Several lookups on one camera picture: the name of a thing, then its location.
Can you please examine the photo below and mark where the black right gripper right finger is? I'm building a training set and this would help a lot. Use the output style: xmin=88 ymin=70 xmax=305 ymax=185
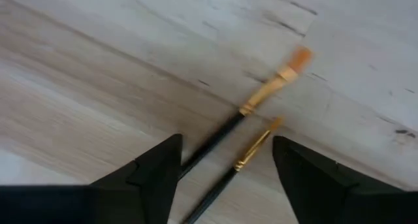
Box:
xmin=272 ymin=135 xmax=418 ymax=224

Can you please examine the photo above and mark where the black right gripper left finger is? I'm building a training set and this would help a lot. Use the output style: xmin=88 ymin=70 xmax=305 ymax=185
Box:
xmin=0 ymin=133 xmax=184 ymax=224

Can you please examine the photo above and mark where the thin round gold-ferrule paintbrush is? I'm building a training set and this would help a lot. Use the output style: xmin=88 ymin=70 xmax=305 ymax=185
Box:
xmin=181 ymin=116 xmax=283 ymax=224

